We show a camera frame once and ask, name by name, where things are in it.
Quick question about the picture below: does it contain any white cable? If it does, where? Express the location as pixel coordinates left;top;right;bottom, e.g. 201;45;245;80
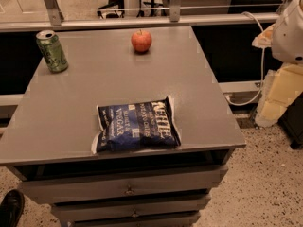
225;11;267;107

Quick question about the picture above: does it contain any green soda can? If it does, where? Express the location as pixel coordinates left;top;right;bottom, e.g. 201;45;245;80
36;30;68;73

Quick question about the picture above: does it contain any blue kettle chip bag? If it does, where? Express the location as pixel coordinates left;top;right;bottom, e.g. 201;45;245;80
92;96;181;153

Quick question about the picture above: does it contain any red apple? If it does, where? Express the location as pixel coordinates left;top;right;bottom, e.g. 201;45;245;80
131;29;152;53

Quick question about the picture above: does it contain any black shoe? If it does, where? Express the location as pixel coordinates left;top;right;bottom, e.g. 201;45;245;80
0;189;25;227

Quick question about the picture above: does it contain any grey drawer cabinet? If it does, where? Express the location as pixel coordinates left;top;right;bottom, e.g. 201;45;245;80
0;27;244;227

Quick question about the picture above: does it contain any black office chair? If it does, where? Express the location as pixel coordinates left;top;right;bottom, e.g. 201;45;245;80
97;0;124;19

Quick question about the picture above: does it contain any metal railing frame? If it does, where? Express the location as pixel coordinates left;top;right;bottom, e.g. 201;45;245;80
0;0;278;32

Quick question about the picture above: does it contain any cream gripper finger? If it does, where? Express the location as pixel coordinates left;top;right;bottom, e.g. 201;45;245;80
252;25;274;48

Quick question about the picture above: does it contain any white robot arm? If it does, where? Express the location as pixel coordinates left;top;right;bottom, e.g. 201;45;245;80
252;0;303;64

